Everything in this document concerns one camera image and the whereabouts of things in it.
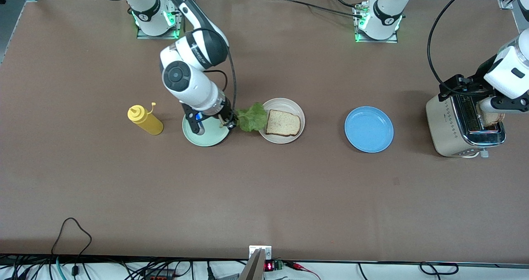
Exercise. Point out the green lettuce leaf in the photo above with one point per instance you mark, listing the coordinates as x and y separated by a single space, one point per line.
253 118

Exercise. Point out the yellow mustard squeeze bottle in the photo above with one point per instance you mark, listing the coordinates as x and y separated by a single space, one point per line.
146 121

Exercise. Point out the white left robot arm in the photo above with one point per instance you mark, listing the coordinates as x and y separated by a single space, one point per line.
386 11

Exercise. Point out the beige chrome toaster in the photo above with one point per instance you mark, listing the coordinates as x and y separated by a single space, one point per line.
444 127

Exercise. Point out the blue plate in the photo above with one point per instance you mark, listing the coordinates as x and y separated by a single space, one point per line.
368 129

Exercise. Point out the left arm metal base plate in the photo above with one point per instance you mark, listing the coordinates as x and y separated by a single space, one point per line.
392 40

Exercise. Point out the beige plate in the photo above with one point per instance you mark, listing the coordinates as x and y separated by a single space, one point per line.
285 104

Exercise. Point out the grey camera pole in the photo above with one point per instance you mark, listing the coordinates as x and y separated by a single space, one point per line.
254 267

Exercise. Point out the red digit display module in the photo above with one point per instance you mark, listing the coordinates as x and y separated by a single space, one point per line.
269 266

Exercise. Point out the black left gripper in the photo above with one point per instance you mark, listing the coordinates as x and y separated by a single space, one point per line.
475 84

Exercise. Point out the red clip lead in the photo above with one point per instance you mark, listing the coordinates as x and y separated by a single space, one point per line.
299 266

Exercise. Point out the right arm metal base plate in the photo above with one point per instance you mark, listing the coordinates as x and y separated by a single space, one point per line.
180 21

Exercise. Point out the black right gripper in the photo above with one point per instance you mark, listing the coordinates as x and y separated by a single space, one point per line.
225 111

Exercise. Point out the silver mounting bracket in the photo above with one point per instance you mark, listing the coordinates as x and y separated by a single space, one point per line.
266 251

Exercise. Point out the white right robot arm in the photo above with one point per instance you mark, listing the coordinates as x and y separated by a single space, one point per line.
194 85

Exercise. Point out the brown bread slice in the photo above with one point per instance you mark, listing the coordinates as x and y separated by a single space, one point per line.
283 123
494 119

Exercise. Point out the green plate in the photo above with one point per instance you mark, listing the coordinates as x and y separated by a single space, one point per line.
213 137

